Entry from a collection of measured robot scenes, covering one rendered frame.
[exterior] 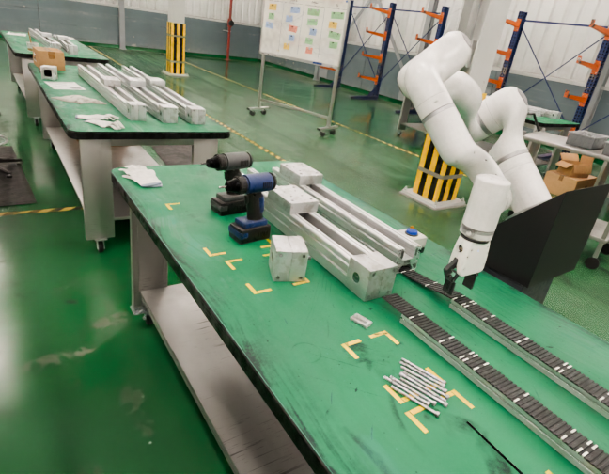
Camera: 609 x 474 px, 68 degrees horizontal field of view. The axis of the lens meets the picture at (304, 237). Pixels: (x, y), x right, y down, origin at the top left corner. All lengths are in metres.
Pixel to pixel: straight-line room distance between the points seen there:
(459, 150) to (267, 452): 1.06
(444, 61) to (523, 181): 0.51
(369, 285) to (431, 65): 0.59
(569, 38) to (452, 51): 8.37
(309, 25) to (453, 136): 5.99
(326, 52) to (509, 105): 5.39
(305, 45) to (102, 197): 4.83
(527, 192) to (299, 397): 1.03
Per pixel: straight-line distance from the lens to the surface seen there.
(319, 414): 0.91
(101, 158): 2.82
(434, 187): 4.66
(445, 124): 1.22
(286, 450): 1.58
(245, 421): 1.64
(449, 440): 0.96
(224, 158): 1.59
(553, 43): 9.82
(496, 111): 1.69
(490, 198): 1.20
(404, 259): 1.44
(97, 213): 2.93
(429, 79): 1.25
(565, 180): 6.30
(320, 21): 7.00
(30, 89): 5.95
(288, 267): 1.25
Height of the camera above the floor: 1.43
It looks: 25 degrees down
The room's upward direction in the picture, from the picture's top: 9 degrees clockwise
